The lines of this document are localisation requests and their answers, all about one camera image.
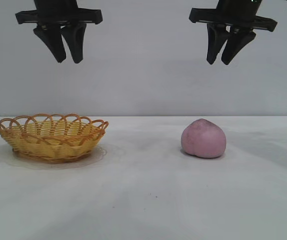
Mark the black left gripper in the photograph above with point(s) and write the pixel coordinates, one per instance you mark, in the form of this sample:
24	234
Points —
58	13

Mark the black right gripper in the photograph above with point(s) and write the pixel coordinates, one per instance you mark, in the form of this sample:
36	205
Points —
233	12

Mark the pink peach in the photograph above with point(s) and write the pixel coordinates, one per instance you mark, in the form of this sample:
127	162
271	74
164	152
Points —
203	140

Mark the yellow woven wicker basket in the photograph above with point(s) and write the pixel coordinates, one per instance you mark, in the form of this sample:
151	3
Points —
53	150

